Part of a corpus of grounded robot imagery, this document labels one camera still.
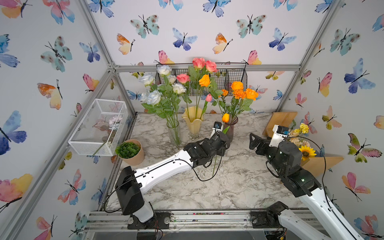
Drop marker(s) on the white mesh wall basket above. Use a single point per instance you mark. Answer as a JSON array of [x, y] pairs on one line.
[[100, 129]]

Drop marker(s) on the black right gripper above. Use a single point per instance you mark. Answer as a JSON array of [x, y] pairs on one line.
[[261, 141]]

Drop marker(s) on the potted green succulent plant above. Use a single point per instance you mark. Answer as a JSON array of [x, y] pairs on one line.
[[131, 152]]

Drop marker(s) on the metal base rail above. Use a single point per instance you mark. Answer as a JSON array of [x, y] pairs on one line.
[[185, 221]]

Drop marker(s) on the white rose stem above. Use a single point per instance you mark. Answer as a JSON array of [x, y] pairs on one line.
[[171, 79], [148, 80], [151, 98], [179, 89], [164, 70]]

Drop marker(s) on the sunflower bouquet in white vase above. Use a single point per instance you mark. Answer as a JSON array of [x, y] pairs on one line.
[[296, 137]]

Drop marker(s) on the yellow orange tulip bud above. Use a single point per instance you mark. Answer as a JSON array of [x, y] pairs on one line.
[[226, 119]]

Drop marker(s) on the pink artificial rose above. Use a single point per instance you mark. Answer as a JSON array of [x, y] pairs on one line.
[[209, 67]]

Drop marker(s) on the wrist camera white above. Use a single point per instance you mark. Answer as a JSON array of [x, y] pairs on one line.
[[217, 127], [279, 134]]

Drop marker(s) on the orange flower front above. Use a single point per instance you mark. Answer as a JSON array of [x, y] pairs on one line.
[[239, 94]]

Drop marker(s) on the orange artificial flower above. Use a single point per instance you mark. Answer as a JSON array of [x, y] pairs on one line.
[[248, 97]]

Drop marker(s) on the purple ribbed glass vase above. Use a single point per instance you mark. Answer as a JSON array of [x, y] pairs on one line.
[[229, 128]]

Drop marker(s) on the clear glass vase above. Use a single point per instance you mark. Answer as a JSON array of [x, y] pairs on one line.
[[174, 133]]

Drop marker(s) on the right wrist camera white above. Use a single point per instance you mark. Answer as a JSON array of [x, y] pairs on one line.
[[279, 134]]

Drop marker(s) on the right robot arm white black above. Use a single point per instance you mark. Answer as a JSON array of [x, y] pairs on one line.
[[304, 186]]

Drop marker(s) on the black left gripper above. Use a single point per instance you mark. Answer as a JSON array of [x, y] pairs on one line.
[[221, 147]]

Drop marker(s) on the pink tulip bud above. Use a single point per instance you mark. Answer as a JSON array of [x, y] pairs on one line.
[[208, 99]]

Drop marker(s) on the black wire wall basket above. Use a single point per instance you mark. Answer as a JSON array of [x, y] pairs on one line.
[[226, 75]]

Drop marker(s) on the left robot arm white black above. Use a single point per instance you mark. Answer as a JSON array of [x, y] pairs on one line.
[[133, 184]]

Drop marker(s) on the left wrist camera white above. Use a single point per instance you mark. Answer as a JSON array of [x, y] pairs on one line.
[[217, 127]]

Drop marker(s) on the small orange marigold flower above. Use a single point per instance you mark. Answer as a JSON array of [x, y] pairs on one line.
[[225, 93]]

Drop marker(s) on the yellow ruffled vase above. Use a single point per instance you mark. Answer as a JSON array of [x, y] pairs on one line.
[[193, 117]]

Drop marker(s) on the wooden corner shelf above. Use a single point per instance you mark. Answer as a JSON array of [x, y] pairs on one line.
[[314, 165]]

